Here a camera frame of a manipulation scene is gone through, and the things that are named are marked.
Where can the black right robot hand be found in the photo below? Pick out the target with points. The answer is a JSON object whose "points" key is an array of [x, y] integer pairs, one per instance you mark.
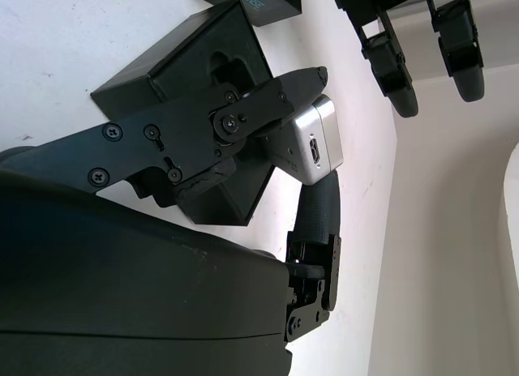
{"points": [[121, 291]]}

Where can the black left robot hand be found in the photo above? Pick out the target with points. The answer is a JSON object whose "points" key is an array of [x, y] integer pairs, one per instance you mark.
{"points": [[389, 48]]}

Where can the small silver camera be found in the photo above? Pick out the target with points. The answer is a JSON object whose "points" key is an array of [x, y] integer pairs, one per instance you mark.
{"points": [[320, 137]]}

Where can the black RealSense box lid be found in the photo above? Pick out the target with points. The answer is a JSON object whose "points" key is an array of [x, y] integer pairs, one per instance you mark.
{"points": [[267, 3]]}

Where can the black camera box base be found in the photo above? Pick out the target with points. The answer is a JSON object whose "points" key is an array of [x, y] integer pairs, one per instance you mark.
{"points": [[174, 56]]}

